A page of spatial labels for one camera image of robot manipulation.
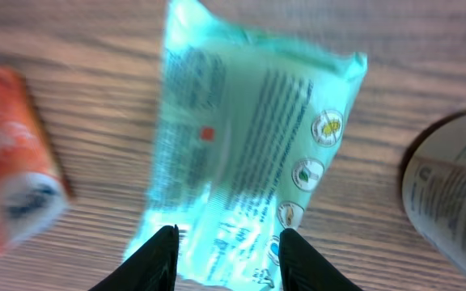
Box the teal orange snack packet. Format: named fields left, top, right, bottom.
left=125, top=0, right=367, bottom=290

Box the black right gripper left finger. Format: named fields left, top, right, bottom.
left=89, top=226, right=180, bottom=291

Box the small orange white box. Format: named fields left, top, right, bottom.
left=0, top=66, right=72, bottom=256

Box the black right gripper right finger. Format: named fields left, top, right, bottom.
left=278, top=229, right=362, bottom=291

